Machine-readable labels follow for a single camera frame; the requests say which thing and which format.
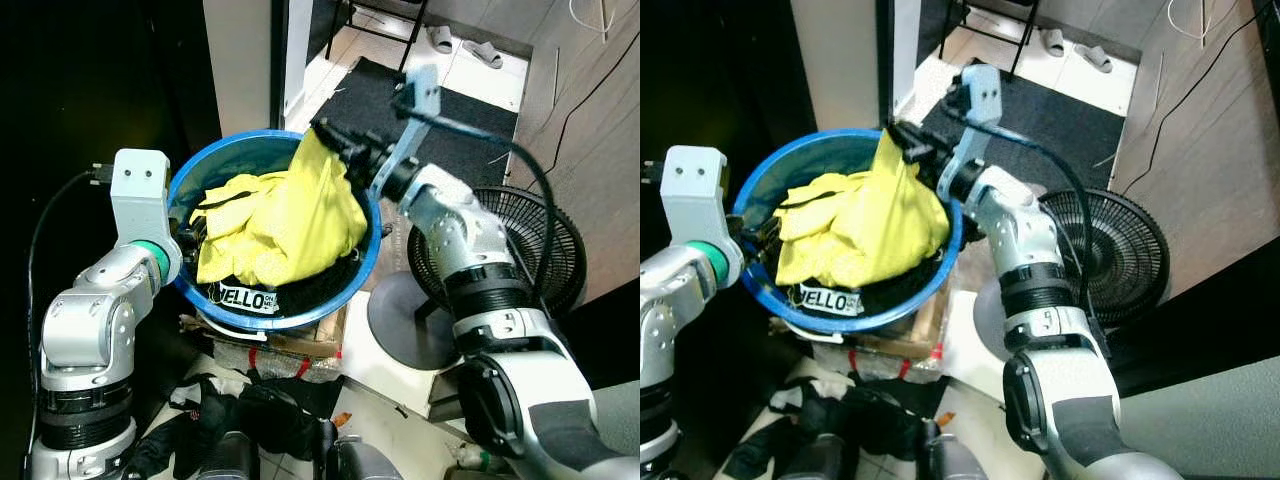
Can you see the yellow garment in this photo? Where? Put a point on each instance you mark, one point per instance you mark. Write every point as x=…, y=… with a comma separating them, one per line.
x=280, y=220
x=860, y=220

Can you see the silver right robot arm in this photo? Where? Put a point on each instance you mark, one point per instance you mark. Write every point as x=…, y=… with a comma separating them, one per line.
x=1050, y=350
x=520, y=350

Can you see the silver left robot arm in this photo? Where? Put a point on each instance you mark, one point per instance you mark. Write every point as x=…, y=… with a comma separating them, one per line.
x=85, y=320
x=665, y=310

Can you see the black clothes pile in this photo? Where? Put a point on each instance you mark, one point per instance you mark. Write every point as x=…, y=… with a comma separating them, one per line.
x=260, y=410
x=850, y=410

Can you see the blue plastic laundry basket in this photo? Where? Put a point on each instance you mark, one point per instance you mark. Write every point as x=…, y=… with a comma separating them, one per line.
x=790, y=158
x=225, y=160

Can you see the black floor mat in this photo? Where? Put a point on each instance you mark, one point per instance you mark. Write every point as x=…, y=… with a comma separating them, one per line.
x=470, y=115
x=1060, y=120

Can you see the black garment with white print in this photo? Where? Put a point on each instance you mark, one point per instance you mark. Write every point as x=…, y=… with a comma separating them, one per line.
x=890, y=295
x=300, y=290

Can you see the grey slipper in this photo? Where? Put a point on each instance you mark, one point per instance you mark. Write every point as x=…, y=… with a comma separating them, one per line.
x=441, y=39
x=484, y=54
x=1053, y=42
x=1093, y=59

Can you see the brown cardboard box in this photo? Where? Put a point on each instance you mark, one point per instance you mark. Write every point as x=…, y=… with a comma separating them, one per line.
x=300, y=345
x=900, y=345

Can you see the black floor fan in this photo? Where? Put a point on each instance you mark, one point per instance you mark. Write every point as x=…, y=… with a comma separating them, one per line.
x=1120, y=250
x=530, y=240

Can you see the dark left robot leg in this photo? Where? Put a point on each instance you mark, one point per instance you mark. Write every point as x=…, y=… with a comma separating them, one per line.
x=228, y=458
x=825, y=460

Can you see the dark robot leg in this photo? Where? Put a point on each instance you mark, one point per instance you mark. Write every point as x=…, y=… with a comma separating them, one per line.
x=955, y=460
x=228, y=458
x=360, y=460
x=825, y=460

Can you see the dark right robot leg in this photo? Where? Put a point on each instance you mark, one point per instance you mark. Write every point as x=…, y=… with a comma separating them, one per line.
x=360, y=460
x=955, y=460

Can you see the light grey left wrist camera mount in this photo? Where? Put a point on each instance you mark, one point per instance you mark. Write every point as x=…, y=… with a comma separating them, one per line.
x=140, y=195
x=692, y=190

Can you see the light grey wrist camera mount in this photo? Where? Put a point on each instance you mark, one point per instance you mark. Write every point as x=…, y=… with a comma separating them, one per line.
x=692, y=190
x=140, y=195
x=982, y=95
x=420, y=100

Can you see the light grey right wrist camera mount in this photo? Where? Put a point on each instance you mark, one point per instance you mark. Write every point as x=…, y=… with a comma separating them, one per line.
x=982, y=95
x=420, y=100

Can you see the black metal chair frame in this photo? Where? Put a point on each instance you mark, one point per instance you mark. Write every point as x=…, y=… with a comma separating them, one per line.
x=412, y=35
x=1022, y=40

